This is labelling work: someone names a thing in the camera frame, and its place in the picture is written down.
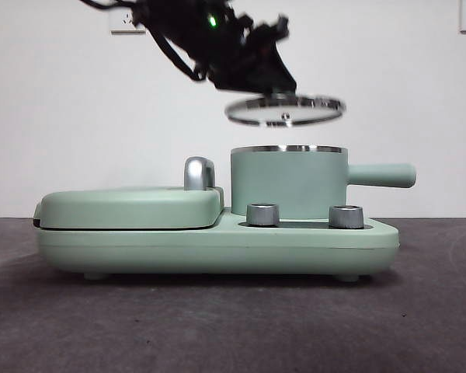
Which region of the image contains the glass lid with green knob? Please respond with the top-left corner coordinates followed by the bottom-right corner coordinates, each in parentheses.
top-left (224, 92), bottom-right (347, 128)

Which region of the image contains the mint green steamer pot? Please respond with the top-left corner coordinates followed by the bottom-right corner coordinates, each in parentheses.
top-left (231, 144), bottom-right (417, 221)

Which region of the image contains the silver control knob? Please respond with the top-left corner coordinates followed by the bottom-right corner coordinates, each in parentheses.
top-left (246, 202), bottom-right (280, 227)
top-left (329, 204), bottom-right (365, 229)

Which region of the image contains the mint green breakfast machine base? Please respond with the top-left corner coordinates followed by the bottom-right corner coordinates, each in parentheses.
top-left (36, 207), bottom-right (401, 281)

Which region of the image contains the mint green griddle cover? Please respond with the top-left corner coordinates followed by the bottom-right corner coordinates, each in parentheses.
top-left (33, 185), bottom-right (226, 231)

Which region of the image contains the black cable loop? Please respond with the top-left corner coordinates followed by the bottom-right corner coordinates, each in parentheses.
top-left (79, 0), bottom-right (141, 12)
top-left (150, 21), bottom-right (210, 84)

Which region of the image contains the chrome griddle cover handle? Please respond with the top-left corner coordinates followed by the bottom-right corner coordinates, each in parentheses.
top-left (183, 156), bottom-right (217, 192)

